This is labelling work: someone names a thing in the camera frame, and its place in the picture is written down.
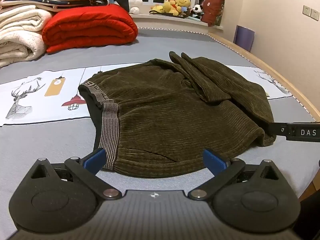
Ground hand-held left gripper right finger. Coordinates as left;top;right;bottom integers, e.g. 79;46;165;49
187;149;282;201

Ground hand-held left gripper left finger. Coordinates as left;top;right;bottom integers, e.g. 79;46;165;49
29;147;122;200

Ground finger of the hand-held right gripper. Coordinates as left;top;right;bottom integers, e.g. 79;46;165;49
269;122;288;137

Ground olive corduroy pants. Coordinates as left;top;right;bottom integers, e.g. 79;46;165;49
78;51;277;179

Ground purple board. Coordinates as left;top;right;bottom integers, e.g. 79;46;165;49
234;25;255;53

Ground red folded blanket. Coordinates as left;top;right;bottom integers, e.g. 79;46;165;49
42;4;139;53

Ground red cushion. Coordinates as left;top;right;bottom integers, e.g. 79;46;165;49
201;0;225;27

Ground panda plush toy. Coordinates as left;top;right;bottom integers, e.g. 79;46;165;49
192;4;204;20

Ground bay window ledge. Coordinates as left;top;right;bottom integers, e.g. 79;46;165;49
130;13;223;34

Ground cream fleece folded blanket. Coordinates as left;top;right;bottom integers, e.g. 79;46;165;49
0;4;53;68

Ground navy star-print folded quilt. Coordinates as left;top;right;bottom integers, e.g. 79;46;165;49
0;0;110;13

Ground white plush toy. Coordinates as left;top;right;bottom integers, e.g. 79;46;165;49
128;0;143;14

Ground wooden bed frame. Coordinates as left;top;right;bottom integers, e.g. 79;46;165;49
209;32;320;120

